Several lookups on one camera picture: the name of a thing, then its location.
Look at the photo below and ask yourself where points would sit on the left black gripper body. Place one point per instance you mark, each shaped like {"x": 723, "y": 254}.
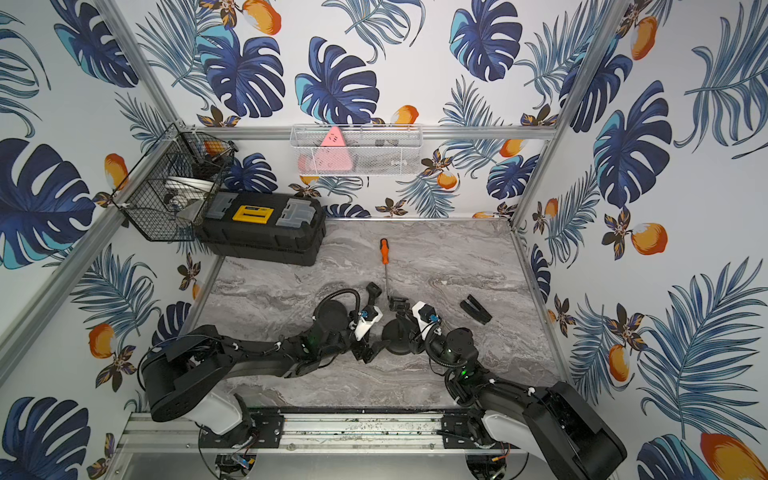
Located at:
{"x": 370, "y": 298}

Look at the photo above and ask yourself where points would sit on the black round base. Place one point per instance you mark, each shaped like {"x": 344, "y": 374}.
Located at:
{"x": 400, "y": 337}

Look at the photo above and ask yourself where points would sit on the black stand pole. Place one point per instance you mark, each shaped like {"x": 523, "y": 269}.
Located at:
{"x": 374, "y": 293}
{"x": 400, "y": 306}

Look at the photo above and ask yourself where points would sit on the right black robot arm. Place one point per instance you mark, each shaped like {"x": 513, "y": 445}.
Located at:
{"x": 554, "y": 424}

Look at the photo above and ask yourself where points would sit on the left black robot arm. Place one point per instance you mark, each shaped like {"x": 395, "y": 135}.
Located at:
{"x": 183, "y": 378}

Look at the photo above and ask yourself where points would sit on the black clip piece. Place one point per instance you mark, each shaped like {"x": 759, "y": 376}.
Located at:
{"x": 473, "y": 308}

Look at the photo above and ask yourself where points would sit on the black plastic toolbox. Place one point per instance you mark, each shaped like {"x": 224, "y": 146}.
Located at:
{"x": 271, "y": 227}

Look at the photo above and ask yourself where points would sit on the pink triangle card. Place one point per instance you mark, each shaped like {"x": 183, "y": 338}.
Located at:
{"x": 332, "y": 156}

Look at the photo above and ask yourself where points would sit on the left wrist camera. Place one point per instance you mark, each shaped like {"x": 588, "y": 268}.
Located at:
{"x": 367, "y": 318}

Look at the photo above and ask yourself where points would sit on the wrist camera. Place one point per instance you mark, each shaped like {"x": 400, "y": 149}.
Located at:
{"x": 367, "y": 318}
{"x": 426, "y": 318}

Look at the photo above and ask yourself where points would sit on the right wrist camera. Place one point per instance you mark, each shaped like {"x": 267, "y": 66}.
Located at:
{"x": 426, "y": 318}

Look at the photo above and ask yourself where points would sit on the orange handled screwdriver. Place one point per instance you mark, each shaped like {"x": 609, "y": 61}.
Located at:
{"x": 384, "y": 249}

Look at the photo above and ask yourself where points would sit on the aluminium front rail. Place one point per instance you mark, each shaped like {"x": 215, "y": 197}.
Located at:
{"x": 301, "y": 431}

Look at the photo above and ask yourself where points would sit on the clear mesh wall tray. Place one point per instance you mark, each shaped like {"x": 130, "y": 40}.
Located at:
{"x": 376, "y": 149}

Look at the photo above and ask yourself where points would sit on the black wire basket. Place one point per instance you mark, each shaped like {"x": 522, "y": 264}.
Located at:
{"x": 178, "y": 179}

